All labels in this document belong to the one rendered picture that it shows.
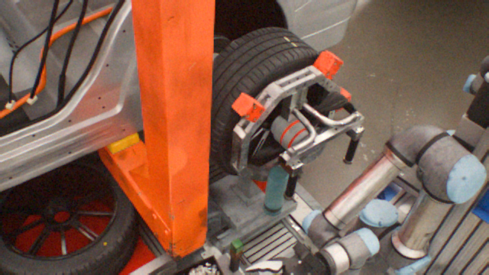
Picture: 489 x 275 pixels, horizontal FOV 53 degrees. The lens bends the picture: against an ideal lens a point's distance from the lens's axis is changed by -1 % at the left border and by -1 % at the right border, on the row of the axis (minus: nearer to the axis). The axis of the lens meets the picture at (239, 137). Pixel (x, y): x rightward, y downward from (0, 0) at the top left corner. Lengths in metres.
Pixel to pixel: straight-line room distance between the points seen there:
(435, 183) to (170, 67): 0.75
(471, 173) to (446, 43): 3.29
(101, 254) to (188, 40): 1.14
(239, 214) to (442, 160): 1.45
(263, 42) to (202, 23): 0.74
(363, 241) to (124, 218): 1.20
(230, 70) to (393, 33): 2.69
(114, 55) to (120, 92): 0.18
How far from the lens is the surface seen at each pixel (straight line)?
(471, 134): 1.63
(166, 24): 1.25
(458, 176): 1.33
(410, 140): 1.39
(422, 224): 1.51
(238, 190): 2.67
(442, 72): 4.21
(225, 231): 2.59
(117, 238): 2.20
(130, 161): 2.22
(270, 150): 2.36
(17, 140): 2.02
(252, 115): 1.86
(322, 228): 1.47
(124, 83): 2.04
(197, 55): 1.36
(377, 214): 1.69
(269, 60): 1.95
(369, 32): 4.41
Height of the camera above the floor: 2.35
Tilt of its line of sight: 47 degrees down
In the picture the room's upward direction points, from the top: 6 degrees clockwise
